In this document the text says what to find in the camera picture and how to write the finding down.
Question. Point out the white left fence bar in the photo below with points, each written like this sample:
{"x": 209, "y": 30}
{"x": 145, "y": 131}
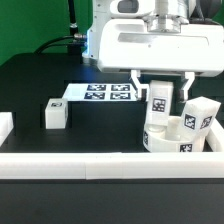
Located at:
{"x": 6, "y": 125}

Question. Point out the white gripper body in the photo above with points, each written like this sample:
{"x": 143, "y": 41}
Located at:
{"x": 126, "y": 45}

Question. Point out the white marker sheet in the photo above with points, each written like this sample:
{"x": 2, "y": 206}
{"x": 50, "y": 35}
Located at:
{"x": 101, "y": 92}

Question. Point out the white front fence bar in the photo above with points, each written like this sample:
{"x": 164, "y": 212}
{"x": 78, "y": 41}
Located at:
{"x": 89, "y": 166}

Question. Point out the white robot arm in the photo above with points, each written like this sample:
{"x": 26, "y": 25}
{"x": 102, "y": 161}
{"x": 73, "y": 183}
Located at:
{"x": 159, "y": 16}

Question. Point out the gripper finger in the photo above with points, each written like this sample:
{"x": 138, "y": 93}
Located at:
{"x": 141, "y": 90}
{"x": 187, "y": 79}

